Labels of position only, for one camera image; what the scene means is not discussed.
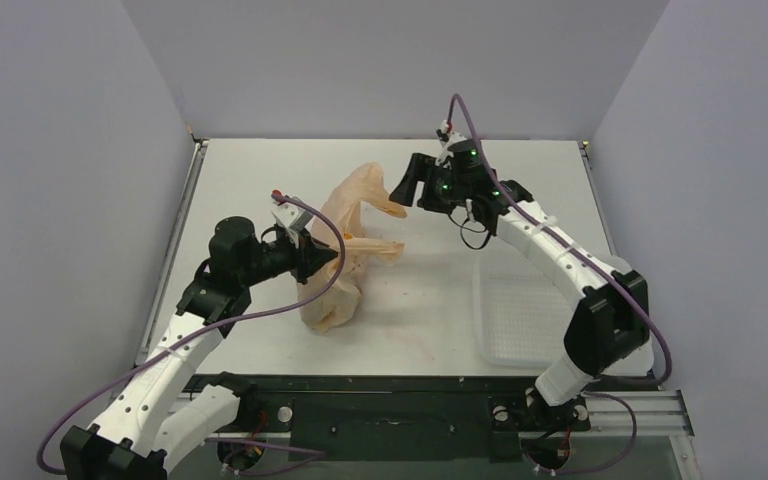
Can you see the white perforated plastic tray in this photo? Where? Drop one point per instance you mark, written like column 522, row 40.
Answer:
column 519, row 316

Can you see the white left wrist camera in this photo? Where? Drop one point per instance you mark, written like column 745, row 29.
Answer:
column 290, row 217

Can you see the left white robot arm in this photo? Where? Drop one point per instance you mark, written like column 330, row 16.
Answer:
column 135, row 438

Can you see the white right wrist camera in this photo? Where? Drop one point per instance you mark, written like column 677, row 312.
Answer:
column 447, row 138

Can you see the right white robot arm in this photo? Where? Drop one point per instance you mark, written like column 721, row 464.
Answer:
column 609, row 307

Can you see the orange translucent plastic bag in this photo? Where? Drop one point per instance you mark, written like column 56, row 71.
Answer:
column 364, row 186

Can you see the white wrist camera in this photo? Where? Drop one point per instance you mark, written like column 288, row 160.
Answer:
column 447, row 138
column 290, row 217

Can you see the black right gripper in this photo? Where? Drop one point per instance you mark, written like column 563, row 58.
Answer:
column 426, row 181

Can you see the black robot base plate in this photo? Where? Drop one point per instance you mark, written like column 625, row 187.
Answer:
column 242, row 449

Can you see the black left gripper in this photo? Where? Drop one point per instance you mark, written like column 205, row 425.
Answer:
column 309, row 255

